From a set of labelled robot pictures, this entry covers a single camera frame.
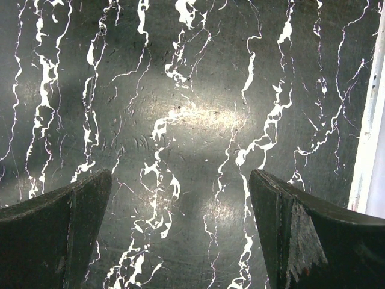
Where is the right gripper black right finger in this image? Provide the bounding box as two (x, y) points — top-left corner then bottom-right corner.
(248, 170), (384, 288)

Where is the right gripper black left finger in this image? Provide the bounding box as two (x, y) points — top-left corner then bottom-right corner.
(1, 169), (112, 288)

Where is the aluminium rail frame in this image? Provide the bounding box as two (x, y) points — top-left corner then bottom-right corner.
(348, 7), (384, 219)

